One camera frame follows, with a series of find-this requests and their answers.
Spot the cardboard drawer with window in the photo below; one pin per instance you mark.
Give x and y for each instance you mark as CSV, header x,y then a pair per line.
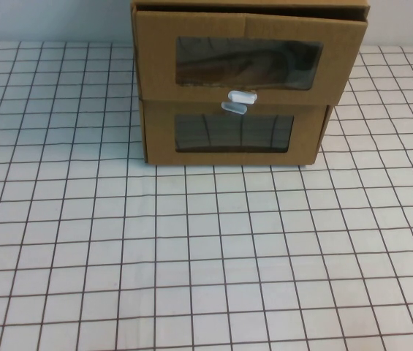
x,y
158,146
155,55

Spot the cardboard drawer sleeve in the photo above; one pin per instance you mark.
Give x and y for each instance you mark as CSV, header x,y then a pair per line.
x,y
228,3

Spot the white grid tablecloth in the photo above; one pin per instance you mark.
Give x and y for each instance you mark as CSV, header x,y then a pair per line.
x,y
118,274

